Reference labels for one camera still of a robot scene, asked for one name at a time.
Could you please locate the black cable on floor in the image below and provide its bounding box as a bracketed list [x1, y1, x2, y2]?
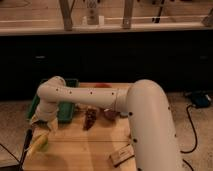
[179, 103, 201, 171]

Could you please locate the black cable on left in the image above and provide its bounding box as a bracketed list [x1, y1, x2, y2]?
[0, 128, 34, 171]

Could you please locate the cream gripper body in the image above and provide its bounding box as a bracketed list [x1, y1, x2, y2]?
[30, 117, 58, 133]

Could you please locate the dark purple eggplant toy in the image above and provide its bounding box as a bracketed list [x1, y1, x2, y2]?
[103, 109, 119, 121]

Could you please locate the wooden block stamp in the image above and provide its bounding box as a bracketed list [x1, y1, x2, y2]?
[109, 144, 134, 167]

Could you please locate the blue sponge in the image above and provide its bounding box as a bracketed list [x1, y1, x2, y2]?
[120, 112, 128, 118]

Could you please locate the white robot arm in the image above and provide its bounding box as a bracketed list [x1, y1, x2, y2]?
[30, 76, 184, 171]

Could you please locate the brown chocolate cake slice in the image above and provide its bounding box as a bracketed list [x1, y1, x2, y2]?
[83, 108, 97, 131]

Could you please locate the green plastic cup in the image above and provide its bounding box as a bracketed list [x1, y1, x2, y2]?
[34, 135, 48, 151]

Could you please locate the green plastic tray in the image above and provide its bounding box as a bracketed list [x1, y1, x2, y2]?
[26, 78, 78, 123]

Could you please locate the dark blue floor device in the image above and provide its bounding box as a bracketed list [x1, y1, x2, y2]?
[191, 92, 211, 108]

